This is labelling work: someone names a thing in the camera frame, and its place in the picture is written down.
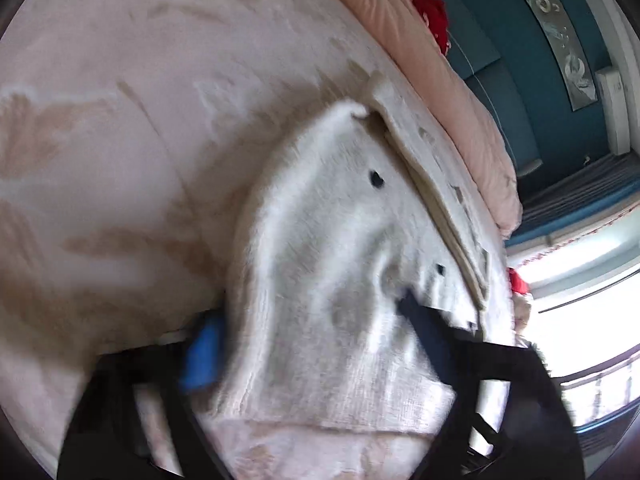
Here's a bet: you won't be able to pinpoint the bed with pink floral blanket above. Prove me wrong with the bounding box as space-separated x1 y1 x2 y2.
0 0 521 480

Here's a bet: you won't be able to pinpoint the decorated wall scroll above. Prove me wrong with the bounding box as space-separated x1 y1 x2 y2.
500 0 601 111

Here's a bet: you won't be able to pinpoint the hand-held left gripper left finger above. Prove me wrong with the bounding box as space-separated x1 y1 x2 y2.
57 310 232 480

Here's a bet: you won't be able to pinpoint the white air conditioner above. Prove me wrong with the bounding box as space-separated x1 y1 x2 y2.
595 67 632 156

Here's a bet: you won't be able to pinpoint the pink duvet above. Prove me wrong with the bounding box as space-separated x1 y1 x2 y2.
320 0 523 238

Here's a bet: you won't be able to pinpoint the blue padded headboard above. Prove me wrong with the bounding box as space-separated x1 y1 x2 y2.
395 0 546 176

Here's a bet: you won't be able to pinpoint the small red cloth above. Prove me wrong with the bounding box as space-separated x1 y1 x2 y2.
507 267 531 296

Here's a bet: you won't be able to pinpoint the red cloth with white trim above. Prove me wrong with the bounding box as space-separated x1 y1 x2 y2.
410 0 451 56

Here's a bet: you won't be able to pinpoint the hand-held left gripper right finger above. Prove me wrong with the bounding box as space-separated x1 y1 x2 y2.
397 290 586 480

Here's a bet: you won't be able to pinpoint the grey pleated curtain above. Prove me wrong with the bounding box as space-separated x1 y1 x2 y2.
520 152 640 241

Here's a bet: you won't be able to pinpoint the window guard rail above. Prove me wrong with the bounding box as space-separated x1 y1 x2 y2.
555 342 640 396

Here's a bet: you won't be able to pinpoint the crumpled cream cloth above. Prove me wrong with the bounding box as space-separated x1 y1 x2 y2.
512 295 533 336

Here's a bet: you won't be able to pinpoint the cream knit sweater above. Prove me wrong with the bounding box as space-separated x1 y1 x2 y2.
210 77 516 433

